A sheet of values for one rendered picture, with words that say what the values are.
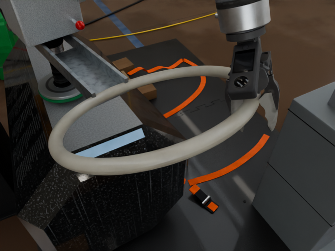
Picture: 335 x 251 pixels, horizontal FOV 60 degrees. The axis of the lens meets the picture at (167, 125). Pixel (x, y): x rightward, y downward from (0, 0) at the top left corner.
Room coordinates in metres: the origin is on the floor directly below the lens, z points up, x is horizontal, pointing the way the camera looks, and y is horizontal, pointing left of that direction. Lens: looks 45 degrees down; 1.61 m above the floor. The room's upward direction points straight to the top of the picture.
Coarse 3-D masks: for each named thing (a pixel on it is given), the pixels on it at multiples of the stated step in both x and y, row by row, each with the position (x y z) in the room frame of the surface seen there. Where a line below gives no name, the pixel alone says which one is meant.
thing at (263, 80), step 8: (248, 32) 0.47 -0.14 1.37; (256, 32) 0.47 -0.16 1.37; (264, 32) 0.49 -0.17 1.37; (232, 40) 0.48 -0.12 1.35; (240, 40) 0.47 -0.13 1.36; (248, 40) 0.49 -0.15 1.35; (256, 40) 0.51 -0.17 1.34; (264, 56) 0.50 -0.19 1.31; (264, 64) 0.46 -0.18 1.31; (264, 72) 0.45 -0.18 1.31; (272, 72) 0.51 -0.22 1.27; (264, 80) 0.44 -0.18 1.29; (264, 88) 0.44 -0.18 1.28
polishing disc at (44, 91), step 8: (40, 80) 1.04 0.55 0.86; (48, 80) 1.04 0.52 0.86; (40, 88) 0.98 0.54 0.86; (48, 88) 0.98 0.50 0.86; (56, 88) 0.98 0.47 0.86; (64, 88) 0.98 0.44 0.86; (72, 88) 0.98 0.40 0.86; (48, 96) 0.93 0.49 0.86; (56, 96) 0.93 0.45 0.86; (64, 96) 0.93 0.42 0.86; (72, 96) 0.94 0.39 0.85
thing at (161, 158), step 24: (168, 72) 0.73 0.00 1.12; (192, 72) 0.70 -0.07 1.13; (216, 72) 0.65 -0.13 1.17; (96, 96) 0.64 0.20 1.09; (72, 120) 0.53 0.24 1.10; (240, 120) 0.37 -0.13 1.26; (48, 144) 0.41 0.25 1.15; (192, 144) 0.31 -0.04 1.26; (216, 144) 0.32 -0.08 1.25; (72, 168) 0.31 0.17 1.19; (96, 168) 0.29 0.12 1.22; (120, 168) 0.29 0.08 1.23; (144, 168) 0.28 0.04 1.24
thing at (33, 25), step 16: (0, 0) 0.99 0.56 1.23; (16, 0) 0.89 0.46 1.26; (32, 0) 0.92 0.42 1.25; (48, 0) 0.95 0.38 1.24; (64, 0) 0.98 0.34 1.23; (16, 16) 0.88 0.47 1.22; (32, 16) 0.91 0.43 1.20; (48, 16) 0.94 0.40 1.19; (64, 16) 0.98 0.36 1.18; (80, 16) 1.01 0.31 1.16; (16, 32) 0.94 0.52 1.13; (32, 32) 0.90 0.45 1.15; (48, 32) 0.93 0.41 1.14; (64, 32) 0.97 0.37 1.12
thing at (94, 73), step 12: (72, 36) 0.98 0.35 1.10; (36, 48) 0.99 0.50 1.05; (48, 48) 0.90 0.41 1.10; (72, 48) 0.97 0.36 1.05; (84, 48) 0.91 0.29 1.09; (48, 60) 0.90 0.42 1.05; (60, 60) 0.82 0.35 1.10; (72, 60) 0.89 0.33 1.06; (84, 60) 0.89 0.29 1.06; (96, 60) 0.84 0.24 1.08; (60, 72) 0.82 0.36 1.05; (72, 72) 0.75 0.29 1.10; (84, 72) 0.81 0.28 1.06; (96, 72) 0.81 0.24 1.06; (108, 72) 0.78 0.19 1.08; (120, 72) 0.74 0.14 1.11; (72, 84) 0.75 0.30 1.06; (84, 84) 0.68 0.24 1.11; (96, 84) 0.74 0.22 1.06; (108, 84) 0.74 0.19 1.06; (84, 96) 0.68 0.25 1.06
